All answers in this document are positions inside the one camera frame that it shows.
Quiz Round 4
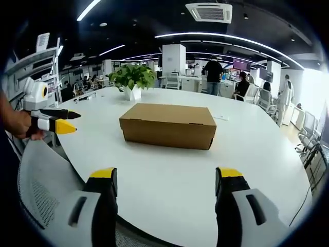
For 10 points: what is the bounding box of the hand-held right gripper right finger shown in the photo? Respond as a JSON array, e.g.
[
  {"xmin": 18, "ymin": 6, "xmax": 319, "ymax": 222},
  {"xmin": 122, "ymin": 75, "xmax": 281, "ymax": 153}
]
[{"xmin": 215, "ymin": 167, "xmax": 296, "ymax": 247}]

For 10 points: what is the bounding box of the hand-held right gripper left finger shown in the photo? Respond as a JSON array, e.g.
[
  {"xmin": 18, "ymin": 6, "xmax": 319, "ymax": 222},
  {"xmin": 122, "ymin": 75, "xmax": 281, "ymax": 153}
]
[{"xmin": 46, "ymin": 167, "xmax": 119, "ymax": 247}]

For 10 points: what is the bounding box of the brown cardboard shoe box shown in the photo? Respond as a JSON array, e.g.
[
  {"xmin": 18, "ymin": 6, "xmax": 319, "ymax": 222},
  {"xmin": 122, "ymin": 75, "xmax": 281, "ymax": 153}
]
[{"xmin": 119, "ymin": 103, "xmax": 217, "ymax": 151}]

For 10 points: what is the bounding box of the person's left hand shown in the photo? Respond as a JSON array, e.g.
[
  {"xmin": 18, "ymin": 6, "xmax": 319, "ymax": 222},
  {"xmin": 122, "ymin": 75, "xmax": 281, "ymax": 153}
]
[{"xmin": 5, "ymin": 109, "xmax": 46, "ymax": 141}]

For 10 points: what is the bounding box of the white metal shelf rack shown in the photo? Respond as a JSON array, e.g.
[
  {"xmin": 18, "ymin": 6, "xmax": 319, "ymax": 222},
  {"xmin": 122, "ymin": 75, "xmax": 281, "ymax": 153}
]
[{"xmin": 5, "ymin": 37, "xmax": 62, "ymax": 109}]

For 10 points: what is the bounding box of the white mesh office chair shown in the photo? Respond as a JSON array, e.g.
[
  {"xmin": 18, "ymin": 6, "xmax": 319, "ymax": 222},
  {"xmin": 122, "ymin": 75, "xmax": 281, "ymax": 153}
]
[{"xmin": 17, "ymin": 137, "xmax": 89, "ymax": 230}]

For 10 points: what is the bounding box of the white plant pot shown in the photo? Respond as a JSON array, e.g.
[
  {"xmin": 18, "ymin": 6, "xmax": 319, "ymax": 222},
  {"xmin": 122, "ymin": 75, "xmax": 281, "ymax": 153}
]
[{"xmin": 123, "ymin": 84, "xmax": 142, "ymax": 101}]

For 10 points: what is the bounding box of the green potted plant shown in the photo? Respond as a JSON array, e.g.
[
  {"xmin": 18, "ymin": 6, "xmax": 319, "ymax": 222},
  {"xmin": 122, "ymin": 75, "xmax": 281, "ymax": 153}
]
[{"xmin": 106, "ymin": 63, "xmax": 157, "ymax": 91}]

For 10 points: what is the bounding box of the white pillar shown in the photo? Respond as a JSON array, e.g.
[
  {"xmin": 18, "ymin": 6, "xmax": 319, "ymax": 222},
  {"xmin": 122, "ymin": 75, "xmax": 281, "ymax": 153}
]
[{"xmin": 161, "ymin": 44, "xmax": 187, "ymax": 90}]

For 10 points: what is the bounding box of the ceiling air conditioner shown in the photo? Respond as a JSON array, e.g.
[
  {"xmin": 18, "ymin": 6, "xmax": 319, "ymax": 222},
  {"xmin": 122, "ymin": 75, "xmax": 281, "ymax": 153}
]
[{"xmin": 185, "ymin": 2, "xmax": 233, "ymax": 24}]

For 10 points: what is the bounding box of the black cable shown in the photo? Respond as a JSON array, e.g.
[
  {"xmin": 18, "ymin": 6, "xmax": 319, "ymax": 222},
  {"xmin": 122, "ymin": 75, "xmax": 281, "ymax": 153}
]
[{"xmin": 287, "ymin": 186, "xmax": 313, "ymax": 227}]

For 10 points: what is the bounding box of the wall screen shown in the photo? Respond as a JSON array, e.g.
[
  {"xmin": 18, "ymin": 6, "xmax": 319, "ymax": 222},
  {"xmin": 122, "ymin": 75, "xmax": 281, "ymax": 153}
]
[{"xmin": 232, "ymin": 58, "xmax": 251, "ymax": 72}]

